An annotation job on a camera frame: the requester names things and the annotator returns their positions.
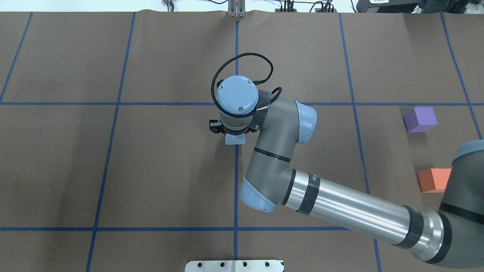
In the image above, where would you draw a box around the aluminium post base top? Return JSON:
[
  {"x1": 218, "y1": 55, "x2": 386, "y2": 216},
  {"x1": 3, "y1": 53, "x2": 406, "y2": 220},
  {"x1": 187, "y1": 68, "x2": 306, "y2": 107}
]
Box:
[{"x1": 227, "y1": 0, "x2": 247, "y2": 18}]

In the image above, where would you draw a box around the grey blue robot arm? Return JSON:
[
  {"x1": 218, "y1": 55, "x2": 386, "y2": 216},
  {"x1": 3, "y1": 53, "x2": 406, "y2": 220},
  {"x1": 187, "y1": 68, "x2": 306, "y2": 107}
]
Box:
[{"x1": 209, "y1": 75, "x2": 484, "y2": 269}]

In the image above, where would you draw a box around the light blue foam block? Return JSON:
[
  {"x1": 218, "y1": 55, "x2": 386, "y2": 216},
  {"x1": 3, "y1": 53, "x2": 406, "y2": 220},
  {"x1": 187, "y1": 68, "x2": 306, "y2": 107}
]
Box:
[{"x1": 225, "y1": 134, "x2": 247, "y2": 145}]

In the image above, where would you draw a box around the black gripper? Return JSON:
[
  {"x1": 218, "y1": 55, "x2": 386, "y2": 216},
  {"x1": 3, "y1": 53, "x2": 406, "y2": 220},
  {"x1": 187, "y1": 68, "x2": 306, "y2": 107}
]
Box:
[{"x1": 209, "y1": 119, "x2": 254, "y2": 136}]

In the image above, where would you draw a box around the orange foam block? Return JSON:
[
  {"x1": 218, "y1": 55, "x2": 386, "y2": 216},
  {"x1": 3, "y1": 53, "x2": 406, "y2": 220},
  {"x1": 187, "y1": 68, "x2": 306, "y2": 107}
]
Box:
[{"x1": 417, "y1": 168, "x2": 451, "y2": 193}]

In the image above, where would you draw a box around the black device top right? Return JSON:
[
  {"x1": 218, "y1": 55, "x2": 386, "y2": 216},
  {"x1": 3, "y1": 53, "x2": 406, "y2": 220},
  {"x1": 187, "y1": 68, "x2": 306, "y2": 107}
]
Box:
[{"x1": 355, "y1": 0, "x2": 471, "y2": 14}]

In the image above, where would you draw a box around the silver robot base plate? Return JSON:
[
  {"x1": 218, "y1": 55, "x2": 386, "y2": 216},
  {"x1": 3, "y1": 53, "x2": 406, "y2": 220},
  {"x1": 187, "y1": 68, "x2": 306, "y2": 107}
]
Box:
[{"x1": 185, "y1": 260, "x2": 285, "y2": 272}]

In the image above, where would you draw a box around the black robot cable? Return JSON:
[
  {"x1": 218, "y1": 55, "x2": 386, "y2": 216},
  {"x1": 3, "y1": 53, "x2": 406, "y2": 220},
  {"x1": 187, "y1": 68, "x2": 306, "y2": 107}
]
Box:
[{"x1": 211, "y1": 53, "x2": 282, "y2": 117}]

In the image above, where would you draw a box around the purple foam block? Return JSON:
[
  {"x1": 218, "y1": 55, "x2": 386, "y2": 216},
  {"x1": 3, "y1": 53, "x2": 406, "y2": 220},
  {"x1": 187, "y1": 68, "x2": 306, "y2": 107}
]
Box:
[{"x1": 403, "y1": 107, "x2": 438, "y2": 133}]

